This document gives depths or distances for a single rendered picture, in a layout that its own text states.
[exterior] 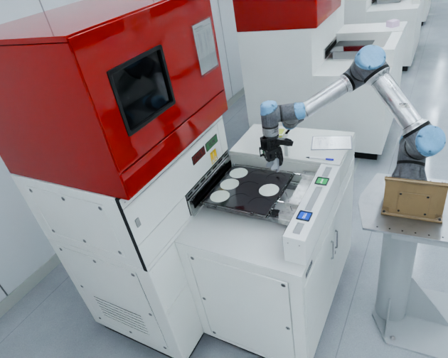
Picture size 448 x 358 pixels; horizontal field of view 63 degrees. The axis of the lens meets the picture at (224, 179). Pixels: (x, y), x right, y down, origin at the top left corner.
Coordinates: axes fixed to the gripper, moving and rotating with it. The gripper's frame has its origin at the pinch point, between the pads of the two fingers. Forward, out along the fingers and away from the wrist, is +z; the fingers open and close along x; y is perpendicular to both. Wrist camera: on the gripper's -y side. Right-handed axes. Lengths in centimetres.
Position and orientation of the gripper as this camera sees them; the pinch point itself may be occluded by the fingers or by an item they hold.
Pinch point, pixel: (277, 169)
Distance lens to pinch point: 181.2
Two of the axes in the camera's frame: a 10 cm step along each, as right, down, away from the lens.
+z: 1.5, 8.2, 5.4
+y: -8.6, 3.9, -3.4
